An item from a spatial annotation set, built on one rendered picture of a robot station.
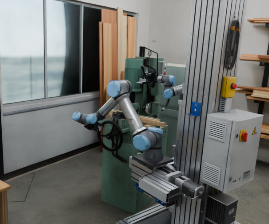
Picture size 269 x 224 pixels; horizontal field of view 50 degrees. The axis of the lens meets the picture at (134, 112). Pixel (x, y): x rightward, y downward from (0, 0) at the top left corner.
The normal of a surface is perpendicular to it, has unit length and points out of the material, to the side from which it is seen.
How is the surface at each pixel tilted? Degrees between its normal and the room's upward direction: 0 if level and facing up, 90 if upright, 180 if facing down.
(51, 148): 90
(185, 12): 90
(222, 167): 90
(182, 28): 90
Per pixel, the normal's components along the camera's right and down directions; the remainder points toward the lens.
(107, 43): 0.80, 0.12
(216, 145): -0.77, 0.11
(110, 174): -0.54, 0.16
